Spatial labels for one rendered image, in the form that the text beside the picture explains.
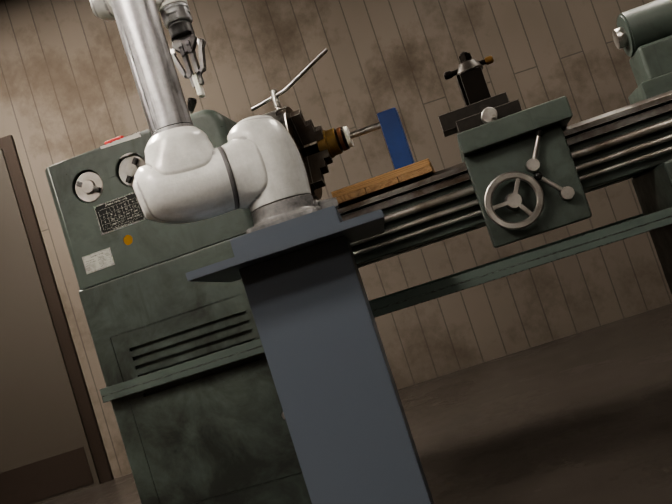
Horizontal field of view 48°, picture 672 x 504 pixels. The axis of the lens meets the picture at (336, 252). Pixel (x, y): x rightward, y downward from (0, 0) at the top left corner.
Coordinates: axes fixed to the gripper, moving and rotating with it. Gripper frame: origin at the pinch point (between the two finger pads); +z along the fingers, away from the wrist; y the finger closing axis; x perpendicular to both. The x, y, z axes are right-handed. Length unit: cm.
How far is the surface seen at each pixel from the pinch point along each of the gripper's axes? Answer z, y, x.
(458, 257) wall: 75, 54, 222
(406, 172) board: 48, 53, -6
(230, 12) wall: -109, -29, 211
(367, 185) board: 48, 41, -6
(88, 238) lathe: 36, -43, -14
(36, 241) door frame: -13, -181, 188
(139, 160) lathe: 19.2, -20.6, -13.0
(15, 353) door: 48, -212, 182
